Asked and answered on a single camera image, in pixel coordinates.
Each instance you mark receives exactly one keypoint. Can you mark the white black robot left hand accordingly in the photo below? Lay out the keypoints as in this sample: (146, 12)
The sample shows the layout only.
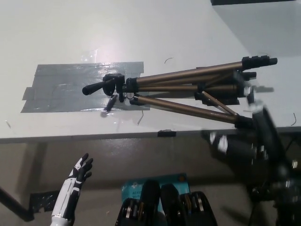
(70, 188)

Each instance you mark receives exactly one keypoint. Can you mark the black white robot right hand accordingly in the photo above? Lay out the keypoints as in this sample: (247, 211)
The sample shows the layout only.
(255, 101)

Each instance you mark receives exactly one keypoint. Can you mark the bronze and black camera tripod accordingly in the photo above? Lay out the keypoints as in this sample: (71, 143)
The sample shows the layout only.
(176, 75)

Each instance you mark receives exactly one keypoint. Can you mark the large black tape patch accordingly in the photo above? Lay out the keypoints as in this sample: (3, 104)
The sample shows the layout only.
(231, 101)

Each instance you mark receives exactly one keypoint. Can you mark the black floor tape patch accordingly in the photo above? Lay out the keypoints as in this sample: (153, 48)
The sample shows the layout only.
(43, 200)
(261, 189)

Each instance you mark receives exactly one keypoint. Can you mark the black metal table leg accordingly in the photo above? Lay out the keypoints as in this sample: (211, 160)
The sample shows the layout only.
(16, 207)

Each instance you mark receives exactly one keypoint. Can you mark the teal router box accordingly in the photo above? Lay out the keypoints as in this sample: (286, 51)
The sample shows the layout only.
(132, 190)

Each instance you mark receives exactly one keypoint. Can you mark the small black tape strip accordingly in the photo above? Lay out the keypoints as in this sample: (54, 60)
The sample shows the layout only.
(167, 133)

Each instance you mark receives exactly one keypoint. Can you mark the dark flat object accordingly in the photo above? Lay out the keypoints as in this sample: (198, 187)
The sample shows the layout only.
(254, 2)

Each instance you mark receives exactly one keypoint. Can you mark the clear glossy tape piece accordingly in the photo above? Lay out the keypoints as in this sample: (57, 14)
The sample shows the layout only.
(90, 55)

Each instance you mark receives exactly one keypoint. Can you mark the grey duct tape patch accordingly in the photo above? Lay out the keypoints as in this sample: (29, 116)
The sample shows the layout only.
(70, 89)

